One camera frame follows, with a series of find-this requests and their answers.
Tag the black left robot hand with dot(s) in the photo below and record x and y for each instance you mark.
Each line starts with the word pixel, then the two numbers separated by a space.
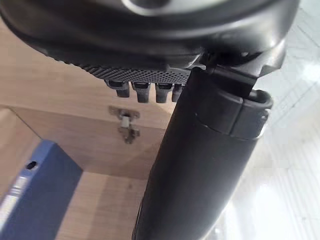
pixel 190 162

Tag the blue file folder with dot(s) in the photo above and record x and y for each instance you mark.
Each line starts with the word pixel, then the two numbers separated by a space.
pixel 37 190

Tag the silver cabinet door hinge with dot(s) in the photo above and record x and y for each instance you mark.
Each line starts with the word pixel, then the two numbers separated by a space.
pixel 125 124

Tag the light wooden cabinet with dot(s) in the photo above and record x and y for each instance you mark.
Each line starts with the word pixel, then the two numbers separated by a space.
pixel 75 120

